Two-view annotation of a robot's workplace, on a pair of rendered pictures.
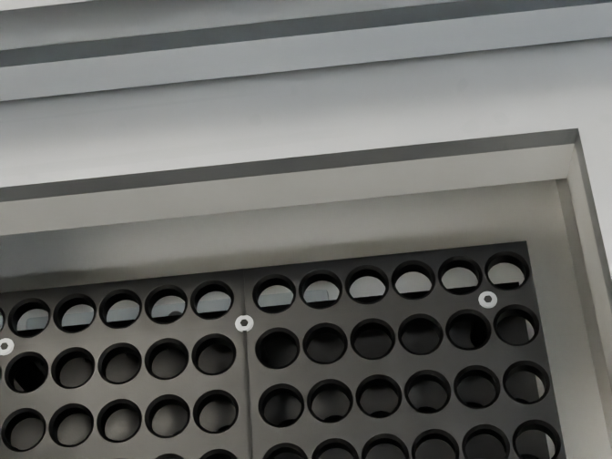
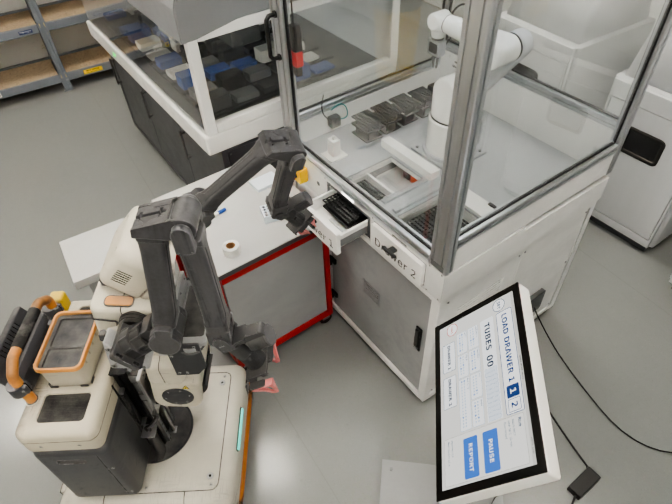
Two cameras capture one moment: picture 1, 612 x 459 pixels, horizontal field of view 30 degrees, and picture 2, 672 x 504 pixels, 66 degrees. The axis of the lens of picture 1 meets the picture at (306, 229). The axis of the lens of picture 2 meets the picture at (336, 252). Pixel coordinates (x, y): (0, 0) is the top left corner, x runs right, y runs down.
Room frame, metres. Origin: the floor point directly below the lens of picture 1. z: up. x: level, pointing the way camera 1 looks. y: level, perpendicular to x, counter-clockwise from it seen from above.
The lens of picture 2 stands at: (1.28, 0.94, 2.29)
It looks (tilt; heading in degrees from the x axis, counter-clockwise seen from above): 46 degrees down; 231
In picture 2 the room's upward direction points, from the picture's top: 3 degrees counter-clockwise
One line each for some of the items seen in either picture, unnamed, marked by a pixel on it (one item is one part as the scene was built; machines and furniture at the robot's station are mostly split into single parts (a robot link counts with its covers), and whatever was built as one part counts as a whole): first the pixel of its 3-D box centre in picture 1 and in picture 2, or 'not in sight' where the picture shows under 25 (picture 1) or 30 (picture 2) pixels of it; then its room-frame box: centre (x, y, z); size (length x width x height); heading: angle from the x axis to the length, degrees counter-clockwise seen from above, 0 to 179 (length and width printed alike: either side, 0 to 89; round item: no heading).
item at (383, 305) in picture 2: not in sight; (429, 247); (-0.25, -0.21, 0.40); 1.03 x 0.95 x 0.80; 85
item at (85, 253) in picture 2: not in sight; (128, 304); (1.07, -0.92, 0.38); 0.30 x 0.30 x 0.76; 81
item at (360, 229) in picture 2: not in sight; (358, 205); (0.16, -0.29, 0.86); 0.40 x 0.26 x 0.06; 175
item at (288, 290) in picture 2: not in sight; (251, 266); (0.49, -0.73, 0.38); 0.62 x 0.58 x 0.76; 85
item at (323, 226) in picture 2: not in sight; (317, 224); (0.37, -0.31, 0.87); 0.29 x 0.02 x 0.11; 85
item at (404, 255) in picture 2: not in sight; (396, 253); (0.25, 0.01, 0.87); 0.29 x 0.02 x 0.11; 85
